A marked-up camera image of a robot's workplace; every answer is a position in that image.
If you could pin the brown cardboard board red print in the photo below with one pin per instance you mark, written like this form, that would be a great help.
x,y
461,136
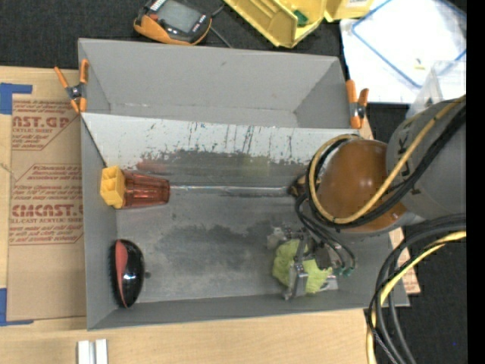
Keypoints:
x,y
45,264

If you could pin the orange clear plastic cup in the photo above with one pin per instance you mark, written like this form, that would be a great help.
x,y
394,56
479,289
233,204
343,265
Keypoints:
x,y
148,192

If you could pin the grey metal bin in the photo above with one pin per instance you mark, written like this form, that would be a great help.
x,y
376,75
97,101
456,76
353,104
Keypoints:
x,y
212,241

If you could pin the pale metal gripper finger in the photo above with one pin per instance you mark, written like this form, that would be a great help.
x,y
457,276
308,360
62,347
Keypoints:
x,y
278,237
299,279

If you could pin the yellow-green cloth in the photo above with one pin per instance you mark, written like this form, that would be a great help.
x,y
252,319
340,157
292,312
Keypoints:
x,y
284,264

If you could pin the yellow plastic block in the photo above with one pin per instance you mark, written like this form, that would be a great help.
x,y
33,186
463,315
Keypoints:
x,y
111,186

